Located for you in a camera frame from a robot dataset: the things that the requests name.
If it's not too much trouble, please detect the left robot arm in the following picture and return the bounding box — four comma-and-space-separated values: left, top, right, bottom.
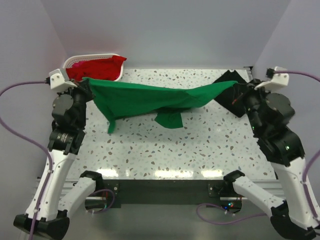
13, 79, 104, 240

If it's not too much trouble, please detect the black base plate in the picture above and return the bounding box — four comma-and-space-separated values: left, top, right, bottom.
84, 179, 246, 213

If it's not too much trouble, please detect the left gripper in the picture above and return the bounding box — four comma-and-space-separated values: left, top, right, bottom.
57, 78, 97, 128

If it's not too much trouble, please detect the white perforated laundry basket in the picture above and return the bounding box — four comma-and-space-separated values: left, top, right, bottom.
63, 53, 127, 82

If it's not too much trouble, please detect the folded black t-shirt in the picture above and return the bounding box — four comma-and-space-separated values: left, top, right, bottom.
214, 70, 247, 118

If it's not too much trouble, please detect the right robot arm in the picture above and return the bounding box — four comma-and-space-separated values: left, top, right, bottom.
222, 79, 320, 240

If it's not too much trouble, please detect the green t-shirt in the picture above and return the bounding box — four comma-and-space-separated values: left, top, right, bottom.
87, 78, 236, 134

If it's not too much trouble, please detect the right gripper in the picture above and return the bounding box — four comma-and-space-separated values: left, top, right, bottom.
230, 77, 272, 134

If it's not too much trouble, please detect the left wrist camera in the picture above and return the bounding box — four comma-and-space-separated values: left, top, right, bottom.
49, 68, 76, 93

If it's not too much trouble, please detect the red t-shirt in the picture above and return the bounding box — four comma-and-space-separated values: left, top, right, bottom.
66, 56, 127, 82

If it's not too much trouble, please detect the pink t-shirt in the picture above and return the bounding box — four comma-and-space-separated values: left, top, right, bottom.
71, 61, 83, 68

